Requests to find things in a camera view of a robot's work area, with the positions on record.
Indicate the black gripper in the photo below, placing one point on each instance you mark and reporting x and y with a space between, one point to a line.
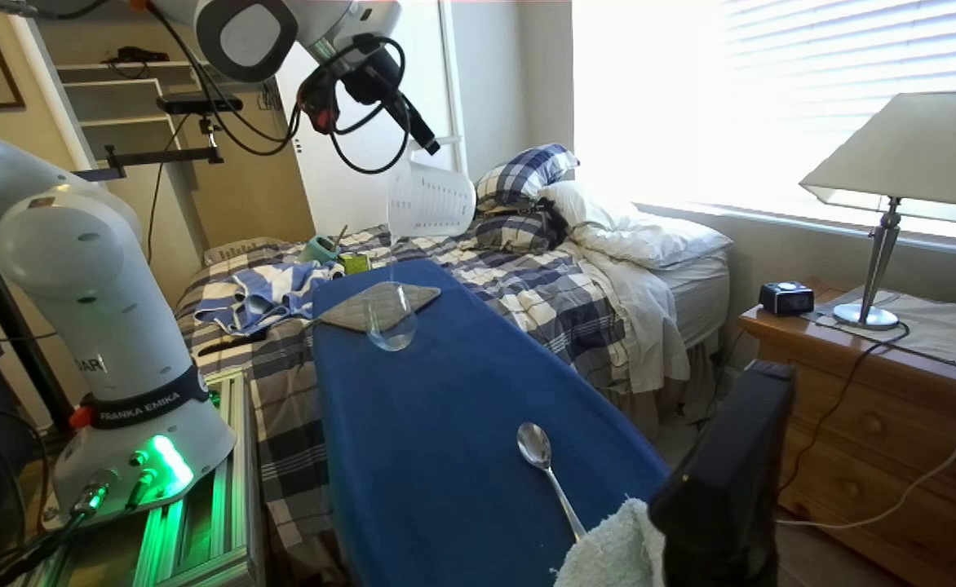
397 92

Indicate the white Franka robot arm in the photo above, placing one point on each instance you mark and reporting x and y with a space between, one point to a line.
86 281

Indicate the clear glass cup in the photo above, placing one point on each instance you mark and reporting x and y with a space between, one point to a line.
392 322

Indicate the plaid pillow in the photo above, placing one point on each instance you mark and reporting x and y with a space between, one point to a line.
525 176

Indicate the small green item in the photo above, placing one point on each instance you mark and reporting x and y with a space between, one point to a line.
354 263

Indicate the beige quilted pot holder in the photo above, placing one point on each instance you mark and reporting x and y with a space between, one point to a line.
341 310

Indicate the blue cloth garment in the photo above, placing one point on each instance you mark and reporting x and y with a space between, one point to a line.
253 294

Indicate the white bed sheet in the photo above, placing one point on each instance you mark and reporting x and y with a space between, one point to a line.
626 294

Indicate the white pillow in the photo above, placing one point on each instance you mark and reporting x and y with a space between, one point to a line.
659 239

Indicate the plaid bed blanket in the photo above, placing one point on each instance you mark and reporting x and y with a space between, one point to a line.
280 426

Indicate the metal spoon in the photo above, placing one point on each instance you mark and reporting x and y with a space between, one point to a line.
536 444

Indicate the blue ironing board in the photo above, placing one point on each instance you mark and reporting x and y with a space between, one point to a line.
443 491

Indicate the white window blinds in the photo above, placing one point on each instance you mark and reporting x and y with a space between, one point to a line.
805 98

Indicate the small black alarm clock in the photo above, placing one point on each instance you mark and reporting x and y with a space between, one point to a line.
788 298

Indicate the black upright block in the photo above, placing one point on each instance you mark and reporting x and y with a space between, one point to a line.
724 469

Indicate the white towel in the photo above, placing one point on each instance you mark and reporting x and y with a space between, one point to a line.
612 556

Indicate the black stand pole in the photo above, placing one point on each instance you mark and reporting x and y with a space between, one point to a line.
21 336

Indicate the table lamp with cream shade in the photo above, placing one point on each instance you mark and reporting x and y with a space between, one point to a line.
910 151

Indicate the wooden nightstand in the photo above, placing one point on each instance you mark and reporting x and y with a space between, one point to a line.
879 434

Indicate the pale nightstand mat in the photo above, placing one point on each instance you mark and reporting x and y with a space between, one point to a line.
935 329

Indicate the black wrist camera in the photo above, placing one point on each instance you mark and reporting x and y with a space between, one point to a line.
321 104

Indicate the black bar camera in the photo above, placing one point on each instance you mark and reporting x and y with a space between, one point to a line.
199 104

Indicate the white wall shelf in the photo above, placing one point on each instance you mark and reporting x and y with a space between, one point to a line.
169 66

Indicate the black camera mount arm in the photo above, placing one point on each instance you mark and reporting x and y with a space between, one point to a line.
160 158

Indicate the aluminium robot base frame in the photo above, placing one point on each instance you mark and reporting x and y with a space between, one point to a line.
199 532

